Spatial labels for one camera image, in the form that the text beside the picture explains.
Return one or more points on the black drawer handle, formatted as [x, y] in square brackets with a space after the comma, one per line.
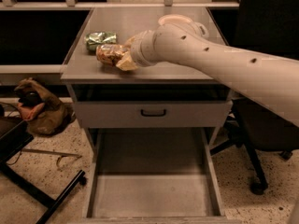
[152, 113]

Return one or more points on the open grey middle drawer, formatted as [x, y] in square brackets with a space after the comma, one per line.
[153, 176]

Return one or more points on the grey drawer cabinet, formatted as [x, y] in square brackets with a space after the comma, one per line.
[90, 81]

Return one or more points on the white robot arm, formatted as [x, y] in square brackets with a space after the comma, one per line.
[268, 80]

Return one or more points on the brown backpack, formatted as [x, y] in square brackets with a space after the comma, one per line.
[44, 112]

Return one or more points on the black chair left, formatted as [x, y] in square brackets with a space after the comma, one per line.
[50, 174]

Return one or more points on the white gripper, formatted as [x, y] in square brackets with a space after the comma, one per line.
[137, 52]

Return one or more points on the white paper bowl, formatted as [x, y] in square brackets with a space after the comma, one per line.
[174, 18]

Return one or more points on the crushed green soda can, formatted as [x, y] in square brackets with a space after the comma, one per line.
[95, 39]

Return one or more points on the black office chair right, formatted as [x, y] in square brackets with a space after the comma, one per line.
[268, 26]

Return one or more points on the grey top drawer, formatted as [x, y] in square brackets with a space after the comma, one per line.
[127, 114]

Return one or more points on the crushed orange soda can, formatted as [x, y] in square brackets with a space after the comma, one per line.
[110, 53]

